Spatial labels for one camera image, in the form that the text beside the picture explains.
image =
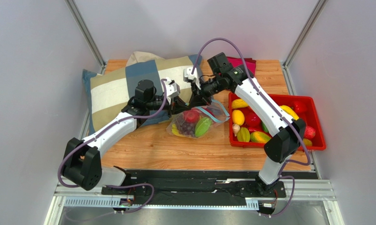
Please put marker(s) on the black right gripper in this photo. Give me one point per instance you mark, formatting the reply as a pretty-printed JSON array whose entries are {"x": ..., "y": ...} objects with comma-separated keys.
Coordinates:
[{"x": 199, "y": 95}]

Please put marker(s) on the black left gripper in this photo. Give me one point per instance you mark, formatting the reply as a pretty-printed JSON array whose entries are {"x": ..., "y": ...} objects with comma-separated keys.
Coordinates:
[{"x": 177, "y": 105}]

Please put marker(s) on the clear zip top bag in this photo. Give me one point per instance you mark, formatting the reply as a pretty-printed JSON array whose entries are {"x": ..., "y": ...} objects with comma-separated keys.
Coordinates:
[{"x": 215, "y": 111}]

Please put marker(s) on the large yellow banana bunch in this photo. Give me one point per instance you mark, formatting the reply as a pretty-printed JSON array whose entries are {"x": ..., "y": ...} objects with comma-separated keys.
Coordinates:
[{"x": 175, "y": 131}]

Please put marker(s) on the purple grape bunch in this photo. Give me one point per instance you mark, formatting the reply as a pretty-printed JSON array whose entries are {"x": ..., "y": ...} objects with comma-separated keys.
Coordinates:
[{"x": 186, "y": 128}]

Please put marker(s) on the red apple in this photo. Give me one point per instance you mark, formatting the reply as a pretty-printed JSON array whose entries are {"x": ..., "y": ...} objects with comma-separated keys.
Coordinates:
[{"x": 252, "y": 120}]

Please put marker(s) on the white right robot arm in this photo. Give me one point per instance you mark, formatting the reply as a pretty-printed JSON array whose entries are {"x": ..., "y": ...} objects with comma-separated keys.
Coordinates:
[{"x": 286, "y": 132}]

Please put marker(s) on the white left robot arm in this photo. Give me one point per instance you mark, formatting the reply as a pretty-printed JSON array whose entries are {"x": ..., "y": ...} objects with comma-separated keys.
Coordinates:
[{"x": 82, "y": 166}]

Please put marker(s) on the red pomegranate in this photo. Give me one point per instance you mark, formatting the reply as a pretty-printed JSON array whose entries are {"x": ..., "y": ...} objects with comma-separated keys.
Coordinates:
[{"x": 191, "y": 116}]

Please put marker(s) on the yellow lemon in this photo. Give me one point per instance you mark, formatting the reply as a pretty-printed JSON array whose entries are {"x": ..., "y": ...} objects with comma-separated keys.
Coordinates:
[{"x": 238, "y": 117}]

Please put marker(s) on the garlic bulb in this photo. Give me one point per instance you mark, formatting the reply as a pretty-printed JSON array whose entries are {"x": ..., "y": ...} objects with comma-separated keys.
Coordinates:
[{"x": 235, "y": 129}]

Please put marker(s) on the red plastic tray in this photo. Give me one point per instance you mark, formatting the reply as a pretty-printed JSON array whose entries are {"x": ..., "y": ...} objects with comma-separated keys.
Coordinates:
[{"x": 310, "y": 117}]

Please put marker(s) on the yellow green starfruit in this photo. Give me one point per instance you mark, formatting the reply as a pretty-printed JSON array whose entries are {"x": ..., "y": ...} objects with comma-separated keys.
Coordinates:
[{"x": 243, "y": 135}]

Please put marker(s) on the folded magenta towel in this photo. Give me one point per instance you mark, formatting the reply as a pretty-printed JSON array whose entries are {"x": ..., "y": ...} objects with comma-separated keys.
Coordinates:
[{"x": 250, "y": 63}]

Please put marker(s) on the yellow green mango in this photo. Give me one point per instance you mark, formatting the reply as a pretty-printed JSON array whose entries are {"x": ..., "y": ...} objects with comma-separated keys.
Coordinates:
[{"x": 260, "y": 137}]

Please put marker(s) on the plaid blue beige pillow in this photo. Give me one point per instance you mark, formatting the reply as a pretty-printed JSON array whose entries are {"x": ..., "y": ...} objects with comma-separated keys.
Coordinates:
[{"x": 108, "y": 94}]

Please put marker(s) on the small yellow banana bunch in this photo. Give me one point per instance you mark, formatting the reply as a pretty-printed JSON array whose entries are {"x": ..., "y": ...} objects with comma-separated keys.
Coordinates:
[{"x": 289, "y": 111}]

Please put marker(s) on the red strawberry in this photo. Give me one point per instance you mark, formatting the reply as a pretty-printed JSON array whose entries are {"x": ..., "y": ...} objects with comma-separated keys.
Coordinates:
[{"x": 309, "y": 132}]

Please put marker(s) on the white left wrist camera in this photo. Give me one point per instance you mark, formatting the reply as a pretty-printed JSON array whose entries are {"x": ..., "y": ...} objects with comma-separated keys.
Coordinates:
[{"x": 171, "y": 89}]

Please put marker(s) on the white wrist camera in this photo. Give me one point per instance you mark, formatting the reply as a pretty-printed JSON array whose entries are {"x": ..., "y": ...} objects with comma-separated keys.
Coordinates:
[
  {"x": 171, "y": 89},
  {"x": 191, "y": 76}
]

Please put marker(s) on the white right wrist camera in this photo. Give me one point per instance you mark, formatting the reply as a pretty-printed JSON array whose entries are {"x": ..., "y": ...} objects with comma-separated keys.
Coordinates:
[{"x": 191, "y": 76}]

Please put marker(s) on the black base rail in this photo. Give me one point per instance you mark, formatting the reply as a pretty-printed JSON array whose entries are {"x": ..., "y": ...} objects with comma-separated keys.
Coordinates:
[{"x": 195, "y": 188}]

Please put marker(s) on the left aluminium frame post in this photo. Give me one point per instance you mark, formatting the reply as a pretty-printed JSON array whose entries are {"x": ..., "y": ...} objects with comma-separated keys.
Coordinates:
[{"x": 87, "y": 34}]

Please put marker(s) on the aluminium frame post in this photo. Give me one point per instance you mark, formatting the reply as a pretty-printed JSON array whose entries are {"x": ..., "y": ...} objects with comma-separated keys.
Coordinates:
[
  {"x": 87, "y": 34},
  {"x": 316, "y": 12}
]

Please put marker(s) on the right aluminium frame post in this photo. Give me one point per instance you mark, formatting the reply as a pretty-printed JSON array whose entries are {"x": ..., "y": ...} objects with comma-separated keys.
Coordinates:
[{"x": 316, "y": 12}]

